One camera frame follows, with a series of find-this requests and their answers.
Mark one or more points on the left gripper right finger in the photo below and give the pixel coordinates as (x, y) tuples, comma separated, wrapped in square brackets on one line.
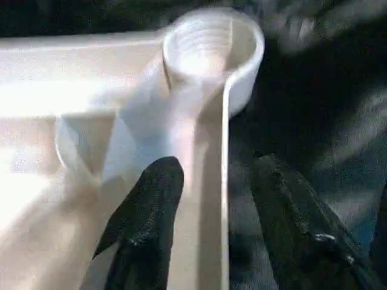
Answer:
[(296, 235)]

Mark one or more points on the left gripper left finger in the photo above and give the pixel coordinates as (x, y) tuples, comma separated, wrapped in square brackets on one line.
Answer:
[(145, 226)]

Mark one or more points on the white plastic table top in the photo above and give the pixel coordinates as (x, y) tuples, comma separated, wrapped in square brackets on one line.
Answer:
[(75, 90)]

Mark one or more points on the black mat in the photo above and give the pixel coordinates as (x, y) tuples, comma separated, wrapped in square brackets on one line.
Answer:
[(317, 90)]

